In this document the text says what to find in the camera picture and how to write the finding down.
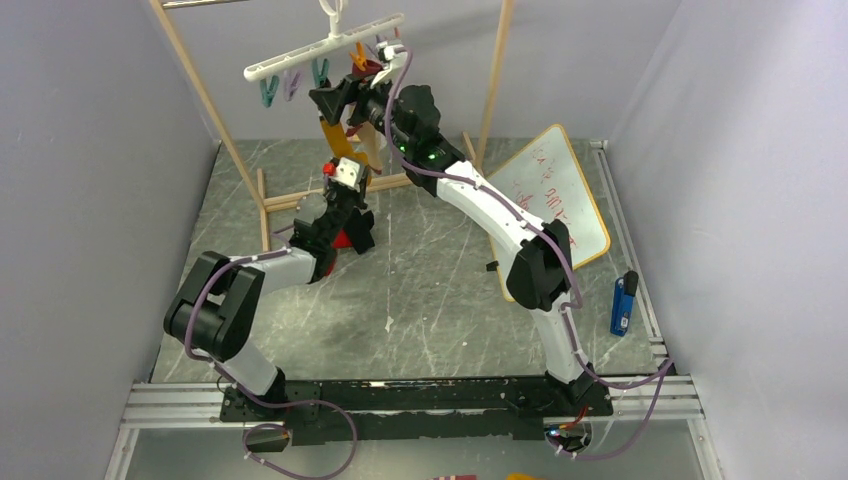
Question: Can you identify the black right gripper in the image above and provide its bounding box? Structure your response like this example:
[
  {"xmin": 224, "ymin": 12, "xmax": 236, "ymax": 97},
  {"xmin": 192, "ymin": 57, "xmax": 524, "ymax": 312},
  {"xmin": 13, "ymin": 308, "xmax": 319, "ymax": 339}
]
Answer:
[{"xmin": 310, "ymin": 67, "xmax": 413, "ymax": 154}]

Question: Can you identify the red sock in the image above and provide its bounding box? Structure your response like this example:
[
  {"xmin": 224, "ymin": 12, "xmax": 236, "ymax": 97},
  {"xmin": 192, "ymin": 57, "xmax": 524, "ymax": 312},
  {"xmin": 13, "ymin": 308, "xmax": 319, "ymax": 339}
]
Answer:
[{"xmin": 332, "ymin": 229, "xmax": 353, "ymax": 255}]

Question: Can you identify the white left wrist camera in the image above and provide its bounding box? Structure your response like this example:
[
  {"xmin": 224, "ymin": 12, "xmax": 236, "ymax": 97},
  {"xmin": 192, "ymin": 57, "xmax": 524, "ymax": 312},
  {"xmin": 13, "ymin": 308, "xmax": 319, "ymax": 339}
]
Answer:
[{"xmin": 330, "ymin": 157, "xmax": 369, "ymax": 191}]

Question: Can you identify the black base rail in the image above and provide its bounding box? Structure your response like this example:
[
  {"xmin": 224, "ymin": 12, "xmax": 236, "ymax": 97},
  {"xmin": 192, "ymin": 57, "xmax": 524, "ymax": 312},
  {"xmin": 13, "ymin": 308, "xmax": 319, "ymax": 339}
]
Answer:
[{"xmin": 219, "ymin": 374, "xmax": 614, "ymax": 446}]

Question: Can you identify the yellow framed whiteboard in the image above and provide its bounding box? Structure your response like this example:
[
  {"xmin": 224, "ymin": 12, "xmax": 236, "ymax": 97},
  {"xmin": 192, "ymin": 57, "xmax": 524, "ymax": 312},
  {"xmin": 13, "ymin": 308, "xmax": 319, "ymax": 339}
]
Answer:
[{"xmin": 487, "ymin": 124, "xmax": 611, "ymax": 269}]

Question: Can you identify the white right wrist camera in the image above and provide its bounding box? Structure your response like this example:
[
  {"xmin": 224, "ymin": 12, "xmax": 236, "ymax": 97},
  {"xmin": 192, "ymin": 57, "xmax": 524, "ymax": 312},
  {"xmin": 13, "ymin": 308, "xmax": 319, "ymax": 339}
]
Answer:
[{"xmin": 370, "ymin": 39, "xmax": 409, "ymax": 88}]

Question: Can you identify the teal clip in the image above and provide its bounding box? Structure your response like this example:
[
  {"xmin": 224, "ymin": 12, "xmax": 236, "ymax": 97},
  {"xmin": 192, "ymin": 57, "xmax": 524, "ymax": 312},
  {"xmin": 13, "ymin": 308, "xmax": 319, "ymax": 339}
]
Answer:
[
  {"xmin": 259, "ymin": 75, "xmax": 279, "ymax": 108},
  {"xmin": 311, "ymin": 58, "xmax": 331, "ymax": 88}
]

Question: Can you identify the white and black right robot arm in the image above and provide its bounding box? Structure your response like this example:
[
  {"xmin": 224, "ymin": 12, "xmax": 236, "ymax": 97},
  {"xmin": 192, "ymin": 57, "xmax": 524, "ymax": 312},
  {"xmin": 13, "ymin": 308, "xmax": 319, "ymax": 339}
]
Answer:
[{"xmin": 309, "ymin": 75, "xmax": 612, "ymax": 416}]

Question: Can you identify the mustard yellow striped sock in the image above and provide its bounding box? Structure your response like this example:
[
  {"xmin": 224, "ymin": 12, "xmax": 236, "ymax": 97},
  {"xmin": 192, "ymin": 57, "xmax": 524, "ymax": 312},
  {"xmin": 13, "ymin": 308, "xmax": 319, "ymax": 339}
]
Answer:
[{"xmin": 319, "ymin": 115, "xmax": 369, "ymax": 167}]

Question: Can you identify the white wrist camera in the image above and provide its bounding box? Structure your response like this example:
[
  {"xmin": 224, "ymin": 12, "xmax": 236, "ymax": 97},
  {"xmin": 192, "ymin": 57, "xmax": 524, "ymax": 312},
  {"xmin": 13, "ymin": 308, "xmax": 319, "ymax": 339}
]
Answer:
[
  {"xmin": 370, "ymin": 39, "xmax": 409, "ymax": 88},
  {"xmin": 330, "ymin": 157, "xmax": 369, "ymax": 191}
]

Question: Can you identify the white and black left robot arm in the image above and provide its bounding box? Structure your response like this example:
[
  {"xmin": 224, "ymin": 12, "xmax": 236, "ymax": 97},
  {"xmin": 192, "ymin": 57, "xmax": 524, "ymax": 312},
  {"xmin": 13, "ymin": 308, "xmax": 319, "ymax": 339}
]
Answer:
[{"xmin": 163, "ymin": 180, "xmax": 374, "ymax": 420}]

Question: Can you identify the wooden drying rack frame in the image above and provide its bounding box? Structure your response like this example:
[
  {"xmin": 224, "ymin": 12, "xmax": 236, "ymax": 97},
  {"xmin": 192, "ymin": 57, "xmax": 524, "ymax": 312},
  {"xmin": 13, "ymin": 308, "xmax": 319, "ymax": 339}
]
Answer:
[{"xmin": 148, "ymin": 0, "xmax": 516, "ymax": 253}]

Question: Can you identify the white plastic clip hanger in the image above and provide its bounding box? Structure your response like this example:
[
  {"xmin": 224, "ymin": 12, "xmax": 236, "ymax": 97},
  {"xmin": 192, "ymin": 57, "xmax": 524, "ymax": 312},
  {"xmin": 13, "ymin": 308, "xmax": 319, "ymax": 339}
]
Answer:
[{"xmin": 243, "ymin": 0, "xmax": 405, "ymax": 82}]

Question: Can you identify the beige purple striped sock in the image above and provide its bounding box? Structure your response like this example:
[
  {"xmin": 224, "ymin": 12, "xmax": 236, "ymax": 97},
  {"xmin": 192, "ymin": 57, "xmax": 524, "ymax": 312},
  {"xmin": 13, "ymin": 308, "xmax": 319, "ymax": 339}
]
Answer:
[{"xmin": 346, "ymin": 59, "xmax": 384, "ymax": 175}]

